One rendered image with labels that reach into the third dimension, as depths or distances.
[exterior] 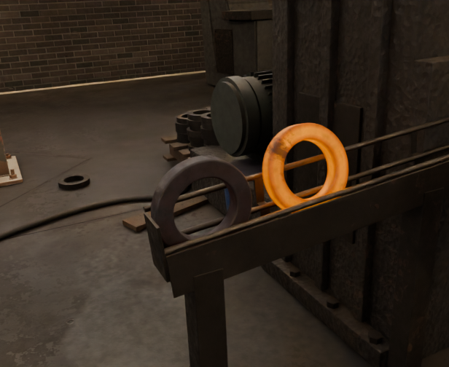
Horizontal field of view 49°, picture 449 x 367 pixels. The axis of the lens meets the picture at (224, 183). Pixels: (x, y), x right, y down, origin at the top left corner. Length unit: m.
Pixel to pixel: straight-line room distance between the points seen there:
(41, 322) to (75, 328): 0.13
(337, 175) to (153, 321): 0.96
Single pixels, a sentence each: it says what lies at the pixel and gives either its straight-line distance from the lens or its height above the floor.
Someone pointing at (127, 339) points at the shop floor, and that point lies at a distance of 1.70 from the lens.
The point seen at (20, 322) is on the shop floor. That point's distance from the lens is 1.91.
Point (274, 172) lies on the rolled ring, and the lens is 0.95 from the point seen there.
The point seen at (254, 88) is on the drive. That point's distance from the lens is 2.27.
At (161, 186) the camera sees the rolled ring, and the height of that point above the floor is 0.73.
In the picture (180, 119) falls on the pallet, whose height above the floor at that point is 0.31.
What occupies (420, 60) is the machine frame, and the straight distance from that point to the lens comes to 1.27.
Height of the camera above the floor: 1.03
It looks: 21 degrees down
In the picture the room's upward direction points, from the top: 3 degrees counter-clockwise
